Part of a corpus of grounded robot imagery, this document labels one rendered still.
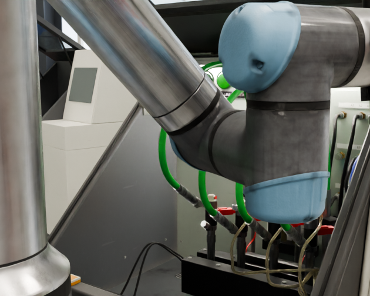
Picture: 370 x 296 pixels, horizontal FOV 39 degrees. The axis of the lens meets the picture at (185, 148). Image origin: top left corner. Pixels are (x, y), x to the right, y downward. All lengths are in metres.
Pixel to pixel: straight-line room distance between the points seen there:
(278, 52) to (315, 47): 0.04
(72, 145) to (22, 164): 3.63
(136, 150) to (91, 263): 0.32
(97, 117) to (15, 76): 3.72
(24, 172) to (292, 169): 0.22
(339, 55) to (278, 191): 0.13
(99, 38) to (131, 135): 0.93
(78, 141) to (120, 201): 2.60
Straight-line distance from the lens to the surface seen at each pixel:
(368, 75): 0.51
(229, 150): 0.50
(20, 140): 0.35
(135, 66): 0.51
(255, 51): 0.43
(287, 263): 1.17
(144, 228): 1.51
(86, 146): 4.03
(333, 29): 0.47
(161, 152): 1.02
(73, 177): 4.02
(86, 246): 1.36
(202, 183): 1.00
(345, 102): 1.32
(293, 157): 0.45
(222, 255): 1.25
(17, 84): 0.34
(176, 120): 0.54
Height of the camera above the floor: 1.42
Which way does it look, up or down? 9 degrees down
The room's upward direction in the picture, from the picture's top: straight up
